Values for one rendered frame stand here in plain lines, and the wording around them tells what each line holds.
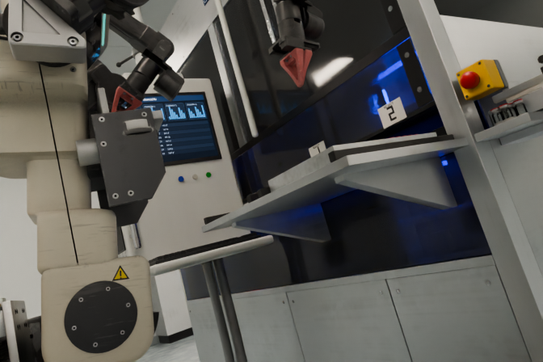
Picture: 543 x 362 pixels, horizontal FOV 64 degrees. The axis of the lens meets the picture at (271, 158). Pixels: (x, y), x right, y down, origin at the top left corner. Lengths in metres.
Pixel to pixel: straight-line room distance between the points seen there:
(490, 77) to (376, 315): 0.78
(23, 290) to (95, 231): 5.40
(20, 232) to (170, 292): 1.97
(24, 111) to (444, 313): 1.08
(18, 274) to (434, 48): 5.59
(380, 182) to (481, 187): 0.26
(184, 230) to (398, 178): 0.93
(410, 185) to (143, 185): 0.61
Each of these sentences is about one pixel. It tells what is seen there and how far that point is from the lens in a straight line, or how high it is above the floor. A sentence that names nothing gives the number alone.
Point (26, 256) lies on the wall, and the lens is 6.19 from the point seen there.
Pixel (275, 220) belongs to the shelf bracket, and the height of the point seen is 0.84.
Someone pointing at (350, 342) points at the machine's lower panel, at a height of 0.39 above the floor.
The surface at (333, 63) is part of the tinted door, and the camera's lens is 1.44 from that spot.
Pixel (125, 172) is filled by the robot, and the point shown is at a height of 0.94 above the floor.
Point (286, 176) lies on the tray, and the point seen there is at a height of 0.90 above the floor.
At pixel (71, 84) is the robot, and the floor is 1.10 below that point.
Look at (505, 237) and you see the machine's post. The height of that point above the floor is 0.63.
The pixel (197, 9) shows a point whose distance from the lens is 2.23.
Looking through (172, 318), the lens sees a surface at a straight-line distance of 5.98.
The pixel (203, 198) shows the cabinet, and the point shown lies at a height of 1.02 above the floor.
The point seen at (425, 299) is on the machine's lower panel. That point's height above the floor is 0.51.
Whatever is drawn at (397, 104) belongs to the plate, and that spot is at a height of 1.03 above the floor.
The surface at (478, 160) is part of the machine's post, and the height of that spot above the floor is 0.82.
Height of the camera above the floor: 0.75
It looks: 12 degrees up
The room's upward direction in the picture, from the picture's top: 16 degrees counter-clockwise
